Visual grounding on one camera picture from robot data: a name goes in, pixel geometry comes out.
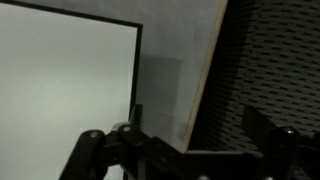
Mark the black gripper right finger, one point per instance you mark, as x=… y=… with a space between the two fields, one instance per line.
x=259 y=129

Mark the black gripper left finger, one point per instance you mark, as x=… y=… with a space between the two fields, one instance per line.
x=134 y=119

